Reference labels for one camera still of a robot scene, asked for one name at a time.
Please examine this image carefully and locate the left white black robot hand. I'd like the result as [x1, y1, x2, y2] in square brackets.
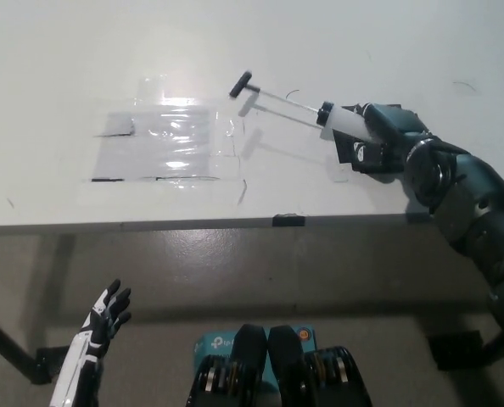
[48, 278, 133, 407]

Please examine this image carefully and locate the teal router box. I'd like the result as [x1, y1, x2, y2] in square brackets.
[192, 328, 316, 393]

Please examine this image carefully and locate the clear plastic sheet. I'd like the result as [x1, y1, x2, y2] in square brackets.
[91, 109, 219, 183]

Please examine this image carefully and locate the black floor foot plate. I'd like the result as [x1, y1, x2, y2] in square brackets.
[31, 345, 73, 385]
[428, 330, 484, 371]

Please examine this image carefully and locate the clear plastic film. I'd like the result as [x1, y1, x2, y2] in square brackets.
[80, 75, 249, 192]

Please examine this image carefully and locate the white air pump black handle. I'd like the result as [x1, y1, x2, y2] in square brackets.
[228, 70, 383, 148]

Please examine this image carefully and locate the black diagonal table leg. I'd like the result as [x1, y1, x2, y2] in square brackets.
[0, 307, 39, 382]

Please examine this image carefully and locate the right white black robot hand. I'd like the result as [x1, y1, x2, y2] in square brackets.
[348, 101, 432, 173]

